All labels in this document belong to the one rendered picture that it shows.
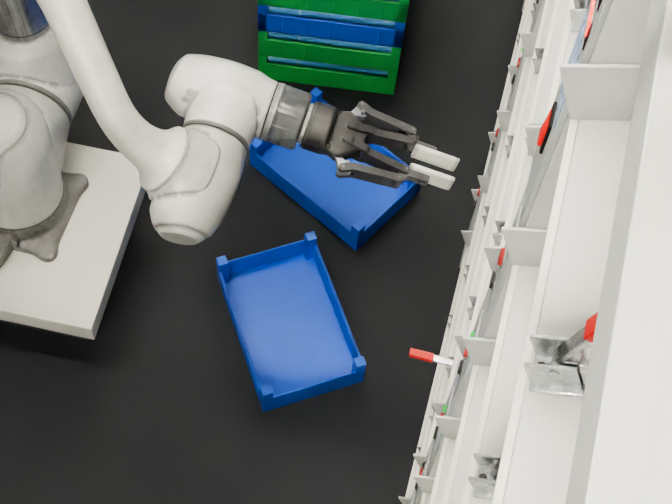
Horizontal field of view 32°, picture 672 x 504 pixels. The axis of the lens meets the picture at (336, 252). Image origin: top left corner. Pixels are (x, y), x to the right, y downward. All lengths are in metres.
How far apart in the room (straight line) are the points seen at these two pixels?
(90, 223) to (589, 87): 1.48
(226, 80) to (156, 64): 0.91
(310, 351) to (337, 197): 0.35
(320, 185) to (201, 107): 0.76
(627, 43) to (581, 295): 0.15
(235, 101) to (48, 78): 0.43
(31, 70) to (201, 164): 0.47
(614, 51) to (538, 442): 0.23
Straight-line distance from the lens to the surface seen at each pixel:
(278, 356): 2.23
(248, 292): 2.29
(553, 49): 1.29
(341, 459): 2.16
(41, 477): 2.18
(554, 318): 0.67
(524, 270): 0.91
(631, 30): 0.69
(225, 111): 1.68
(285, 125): 1.70
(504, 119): 1.92
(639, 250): 0.41
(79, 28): 1.60
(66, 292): 2.05
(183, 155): 1.61
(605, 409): 0.38
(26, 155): 1.92
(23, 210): 2.00
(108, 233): 2.09
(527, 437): 0.64
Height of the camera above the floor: 2.04
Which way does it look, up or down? 61 degrees down
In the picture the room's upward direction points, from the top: 7 degrees clockwise
